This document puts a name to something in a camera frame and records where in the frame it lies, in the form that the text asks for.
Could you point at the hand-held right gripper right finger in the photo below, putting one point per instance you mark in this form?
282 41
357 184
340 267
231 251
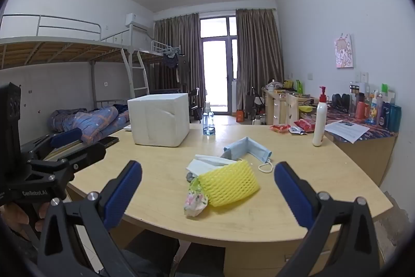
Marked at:
291 196

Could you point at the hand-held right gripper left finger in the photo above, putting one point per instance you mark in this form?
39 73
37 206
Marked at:
124 189

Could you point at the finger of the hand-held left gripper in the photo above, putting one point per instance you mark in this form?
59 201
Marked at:
86 157
66 136

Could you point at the grey sock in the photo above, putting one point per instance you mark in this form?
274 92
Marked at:
189 179

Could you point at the yellow foam net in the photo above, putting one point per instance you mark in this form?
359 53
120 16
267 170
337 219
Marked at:
227 183

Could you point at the white foam box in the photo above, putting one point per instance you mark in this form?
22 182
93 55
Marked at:
155 121

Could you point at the person's left hand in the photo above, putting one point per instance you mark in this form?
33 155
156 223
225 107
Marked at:
14 218

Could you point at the black smartphone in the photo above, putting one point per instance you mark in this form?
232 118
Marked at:
107 141

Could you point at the blue checked blanket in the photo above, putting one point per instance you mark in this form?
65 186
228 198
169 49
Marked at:
94 121

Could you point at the white snack packet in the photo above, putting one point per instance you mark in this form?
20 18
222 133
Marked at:
296 131

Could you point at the blue face mask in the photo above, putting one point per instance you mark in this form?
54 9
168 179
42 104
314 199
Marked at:
246 148

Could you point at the orange-red snack packet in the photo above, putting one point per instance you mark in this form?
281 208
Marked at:
279 128

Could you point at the green snack packet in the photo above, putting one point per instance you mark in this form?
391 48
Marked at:
194 199

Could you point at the large red snack packet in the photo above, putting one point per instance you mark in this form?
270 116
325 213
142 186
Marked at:
304 124

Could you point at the white lotion pump bottle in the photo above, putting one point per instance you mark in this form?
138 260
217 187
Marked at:
319 124

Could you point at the white kettle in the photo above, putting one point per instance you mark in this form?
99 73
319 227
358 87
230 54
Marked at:
257 120

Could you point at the wooden smiley chair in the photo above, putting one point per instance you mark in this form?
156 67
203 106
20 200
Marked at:
292 110

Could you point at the printed paper sheet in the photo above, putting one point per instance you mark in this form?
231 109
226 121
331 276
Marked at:
348 131

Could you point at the white eraser block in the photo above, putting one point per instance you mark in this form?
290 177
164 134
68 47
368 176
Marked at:
207 160

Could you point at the yellow pouch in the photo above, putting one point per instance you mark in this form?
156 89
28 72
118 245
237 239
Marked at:
305 108

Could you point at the metal bunk bed with ladder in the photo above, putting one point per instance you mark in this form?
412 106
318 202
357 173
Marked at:
48 48

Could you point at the patterned desk cloth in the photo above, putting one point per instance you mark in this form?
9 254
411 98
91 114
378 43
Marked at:
337 116

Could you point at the light wooden drawer desk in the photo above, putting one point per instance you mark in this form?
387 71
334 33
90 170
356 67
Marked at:
275 105

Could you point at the orange bag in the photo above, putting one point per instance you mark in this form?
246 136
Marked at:
240 115

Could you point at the black folding trolley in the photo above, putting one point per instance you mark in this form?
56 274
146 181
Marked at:
254 101

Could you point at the clear spray bottle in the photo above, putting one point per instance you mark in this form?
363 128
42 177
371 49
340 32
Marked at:
209 127

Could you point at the black headphones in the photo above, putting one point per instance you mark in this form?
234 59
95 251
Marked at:
340 101

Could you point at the green bottle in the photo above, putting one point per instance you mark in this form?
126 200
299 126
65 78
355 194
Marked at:
299 87

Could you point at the yellow box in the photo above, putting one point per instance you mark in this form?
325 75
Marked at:
287 84

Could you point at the black folding chair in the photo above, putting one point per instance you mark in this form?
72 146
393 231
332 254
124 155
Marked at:
194 101

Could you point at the row of toiletry bottles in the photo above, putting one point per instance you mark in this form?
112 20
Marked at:
376 111

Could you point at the dark hanging clothes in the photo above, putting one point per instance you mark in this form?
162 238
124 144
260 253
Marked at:
171 61

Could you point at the white air conditioner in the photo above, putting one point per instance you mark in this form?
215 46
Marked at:
137 23

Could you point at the brown curtain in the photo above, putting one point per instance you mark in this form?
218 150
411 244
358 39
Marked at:
259 56
184 50

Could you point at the glass balcony door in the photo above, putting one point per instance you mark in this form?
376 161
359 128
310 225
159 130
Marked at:
217 69

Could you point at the white wall sockets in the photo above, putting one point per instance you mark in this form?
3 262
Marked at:
362 77

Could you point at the cartoon wall poster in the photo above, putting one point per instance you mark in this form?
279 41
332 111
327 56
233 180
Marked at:
343 51

